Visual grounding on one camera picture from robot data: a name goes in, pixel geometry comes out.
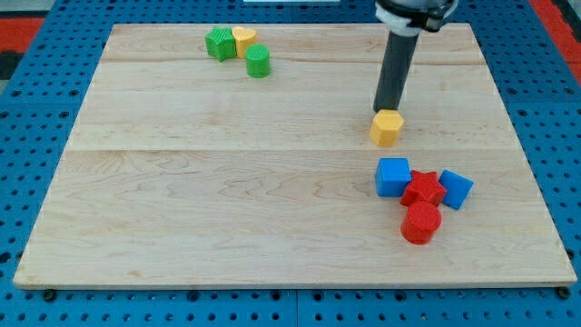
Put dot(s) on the blue cube block right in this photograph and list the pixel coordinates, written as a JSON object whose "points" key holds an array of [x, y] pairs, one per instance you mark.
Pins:
{"points": [[458, 188]]}

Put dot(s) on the blue cube block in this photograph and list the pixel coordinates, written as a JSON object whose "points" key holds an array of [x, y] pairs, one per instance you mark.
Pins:
{"points": [[392, 176], [458, 188]]}

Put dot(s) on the yellow hexagon block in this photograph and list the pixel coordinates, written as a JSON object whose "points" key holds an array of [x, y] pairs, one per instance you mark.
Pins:
{"points": [[385, 127]]}

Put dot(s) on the yellow heart block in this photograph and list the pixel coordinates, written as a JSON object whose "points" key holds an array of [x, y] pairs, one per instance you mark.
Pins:
{"points": [[244, 38]]}

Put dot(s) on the red star block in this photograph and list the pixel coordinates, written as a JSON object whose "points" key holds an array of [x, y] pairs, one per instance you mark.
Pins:
{"points": [[423, 187]]}

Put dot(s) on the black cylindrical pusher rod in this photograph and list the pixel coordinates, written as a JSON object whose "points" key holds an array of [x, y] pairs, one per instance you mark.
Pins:
{"points": [[394, 71]]}

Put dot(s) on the green cylinder block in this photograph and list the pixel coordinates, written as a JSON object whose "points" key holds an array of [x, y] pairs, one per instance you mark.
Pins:
{"points": [[257, 59]]}

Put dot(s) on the blue cube block left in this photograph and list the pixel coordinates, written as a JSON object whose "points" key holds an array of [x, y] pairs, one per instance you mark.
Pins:
{"points": [[392, 176]]}

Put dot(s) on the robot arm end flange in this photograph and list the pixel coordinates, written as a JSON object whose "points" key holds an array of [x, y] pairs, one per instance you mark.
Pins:
{"points": [[410, 17]]}

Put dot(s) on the green star block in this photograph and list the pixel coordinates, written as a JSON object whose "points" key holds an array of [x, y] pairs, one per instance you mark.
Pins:
{"points": [[220, 43]]}

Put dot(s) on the red cylinder block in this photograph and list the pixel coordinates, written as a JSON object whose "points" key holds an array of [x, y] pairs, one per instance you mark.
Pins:
{"points": [[421, 223]]}

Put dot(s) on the wooden board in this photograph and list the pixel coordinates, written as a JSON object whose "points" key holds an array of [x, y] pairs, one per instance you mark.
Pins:
{"points": [[182, 172]]}

